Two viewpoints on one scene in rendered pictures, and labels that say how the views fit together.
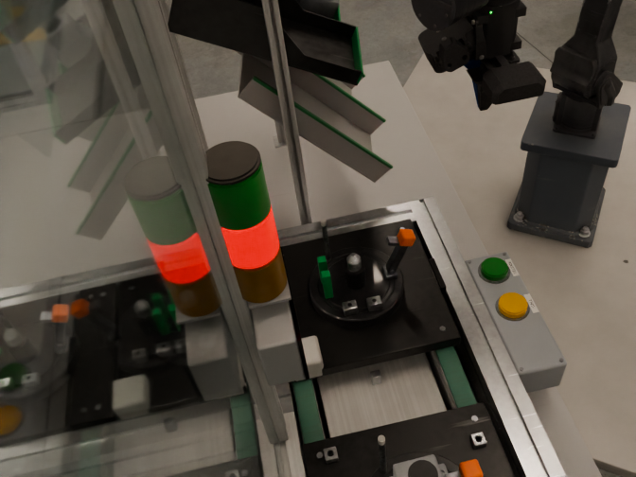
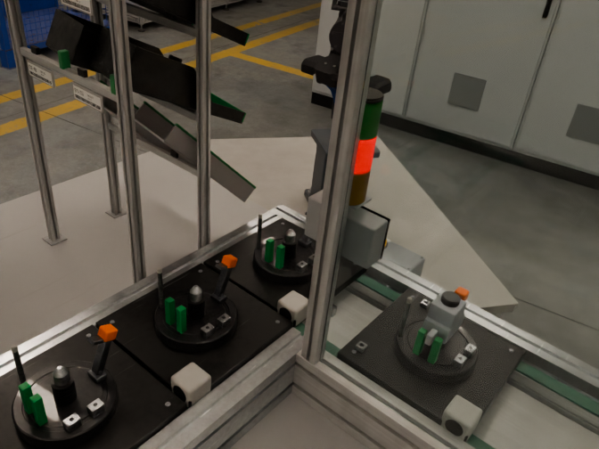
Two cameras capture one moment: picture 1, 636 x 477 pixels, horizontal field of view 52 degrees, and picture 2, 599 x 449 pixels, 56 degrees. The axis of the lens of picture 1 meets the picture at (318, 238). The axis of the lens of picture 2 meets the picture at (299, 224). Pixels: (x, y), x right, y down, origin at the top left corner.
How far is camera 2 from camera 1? 0.63 m
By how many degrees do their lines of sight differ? 39
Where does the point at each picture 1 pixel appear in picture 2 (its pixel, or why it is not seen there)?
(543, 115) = (324, 140)
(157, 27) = not seen: outside the picture
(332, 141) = (222, 171)
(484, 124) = (254, 173)
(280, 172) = not seen: hidden behind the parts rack
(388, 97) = (176, 170)
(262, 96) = (181, 139)
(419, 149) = (225, 194)
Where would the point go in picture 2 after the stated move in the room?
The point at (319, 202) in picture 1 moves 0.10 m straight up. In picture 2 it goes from (183, 241) to (182, 207)
